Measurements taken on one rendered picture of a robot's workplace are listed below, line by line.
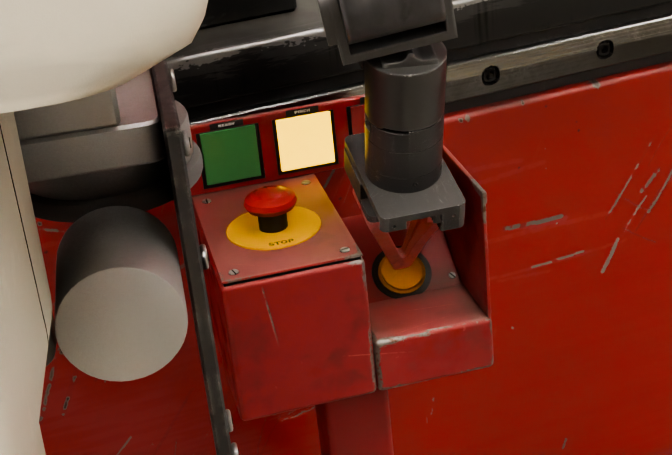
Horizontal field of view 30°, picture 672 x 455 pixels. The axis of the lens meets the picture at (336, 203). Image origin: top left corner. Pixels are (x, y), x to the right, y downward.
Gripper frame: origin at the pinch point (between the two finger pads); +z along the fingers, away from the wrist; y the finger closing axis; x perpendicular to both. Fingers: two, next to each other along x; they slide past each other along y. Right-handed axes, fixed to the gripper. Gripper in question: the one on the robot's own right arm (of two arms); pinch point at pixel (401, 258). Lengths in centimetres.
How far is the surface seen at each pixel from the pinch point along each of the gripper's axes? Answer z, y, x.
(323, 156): -4.0, 9.4, 3.8
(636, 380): 35.8, 10.8, -30.7
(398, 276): 1.2, -0.7, 0.5
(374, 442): 14.2, -6.0, 4.0
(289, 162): -4.0, 9.4, 6.7
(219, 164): -4.9, 9.7, 12.3
